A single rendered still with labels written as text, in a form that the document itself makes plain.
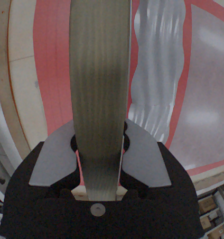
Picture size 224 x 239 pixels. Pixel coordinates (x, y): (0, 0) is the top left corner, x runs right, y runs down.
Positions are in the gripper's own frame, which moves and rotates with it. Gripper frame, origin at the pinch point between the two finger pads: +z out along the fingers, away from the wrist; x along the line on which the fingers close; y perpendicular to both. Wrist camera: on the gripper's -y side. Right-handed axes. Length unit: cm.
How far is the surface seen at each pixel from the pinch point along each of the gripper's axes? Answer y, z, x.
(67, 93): -1.3, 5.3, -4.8
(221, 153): 13.5, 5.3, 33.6
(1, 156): 125, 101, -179
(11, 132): 3.2, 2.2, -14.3
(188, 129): 4.6, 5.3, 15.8
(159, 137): 5.8, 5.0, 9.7
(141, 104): 0.1, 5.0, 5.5
